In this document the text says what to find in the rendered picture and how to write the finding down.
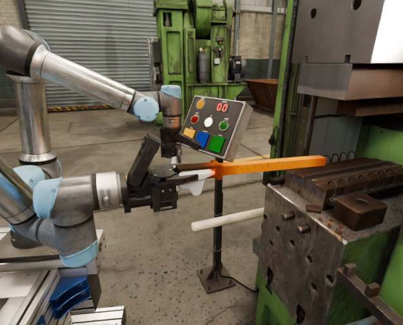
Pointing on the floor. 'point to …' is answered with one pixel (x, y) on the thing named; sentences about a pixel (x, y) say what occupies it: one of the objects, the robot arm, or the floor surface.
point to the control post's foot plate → (207, 278)
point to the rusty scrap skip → (264, 93)
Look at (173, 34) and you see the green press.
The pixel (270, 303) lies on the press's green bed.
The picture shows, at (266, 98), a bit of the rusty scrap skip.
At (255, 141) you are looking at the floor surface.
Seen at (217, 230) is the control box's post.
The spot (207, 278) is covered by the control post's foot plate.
